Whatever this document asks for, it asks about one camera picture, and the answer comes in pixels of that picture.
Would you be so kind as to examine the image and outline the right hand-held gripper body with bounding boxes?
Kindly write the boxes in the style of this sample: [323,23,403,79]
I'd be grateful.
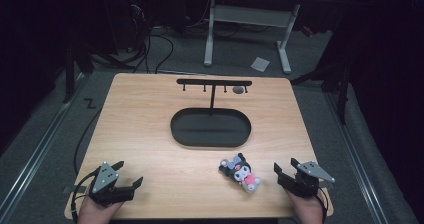
[277,161,336,199]

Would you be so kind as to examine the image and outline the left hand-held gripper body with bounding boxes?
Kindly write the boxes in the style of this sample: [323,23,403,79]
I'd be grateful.
[88,161,135,208]

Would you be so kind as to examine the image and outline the black and pink plush keychain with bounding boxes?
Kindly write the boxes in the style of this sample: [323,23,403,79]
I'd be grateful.
[218,152,262,194]

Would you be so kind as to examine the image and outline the black hook rack with tray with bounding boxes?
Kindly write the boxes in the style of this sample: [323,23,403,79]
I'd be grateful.
[170,78,253,149]

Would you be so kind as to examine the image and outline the person's right hand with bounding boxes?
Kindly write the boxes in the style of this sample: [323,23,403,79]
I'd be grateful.
[285,187,328,224]

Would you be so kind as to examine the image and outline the person's left hand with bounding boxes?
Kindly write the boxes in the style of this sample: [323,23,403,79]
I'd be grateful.
[77,195,124,224]

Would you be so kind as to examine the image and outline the black metal stand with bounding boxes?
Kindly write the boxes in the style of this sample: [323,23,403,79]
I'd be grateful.
[289,62,352,126]
[62,40,136,104]

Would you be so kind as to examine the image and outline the grey paper sheet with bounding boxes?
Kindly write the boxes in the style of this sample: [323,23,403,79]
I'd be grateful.
[250,56,271,73]

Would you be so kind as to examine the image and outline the white-legged desk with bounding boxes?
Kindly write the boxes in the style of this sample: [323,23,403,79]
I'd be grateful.
[203,0,344,75]

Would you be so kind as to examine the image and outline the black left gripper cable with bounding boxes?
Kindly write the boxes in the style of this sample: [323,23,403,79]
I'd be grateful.
[71,169,101,224]

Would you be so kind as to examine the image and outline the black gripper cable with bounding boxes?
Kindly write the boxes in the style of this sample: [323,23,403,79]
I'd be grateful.
[71,169,101,224]
[315,187,330,224]

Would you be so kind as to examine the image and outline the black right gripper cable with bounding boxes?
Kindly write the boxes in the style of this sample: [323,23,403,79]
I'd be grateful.
[315,187,330,224]

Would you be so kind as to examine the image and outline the black cable beside table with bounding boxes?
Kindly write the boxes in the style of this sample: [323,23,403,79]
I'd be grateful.
[73,108,103,176]

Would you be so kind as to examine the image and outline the aluminium floor rail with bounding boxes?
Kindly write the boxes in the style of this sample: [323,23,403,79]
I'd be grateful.
[324,92,390,224]
[0,73,88,220]

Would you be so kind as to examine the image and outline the black floor cables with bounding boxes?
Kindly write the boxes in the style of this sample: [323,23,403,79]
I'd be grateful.
[129,25,175,74]

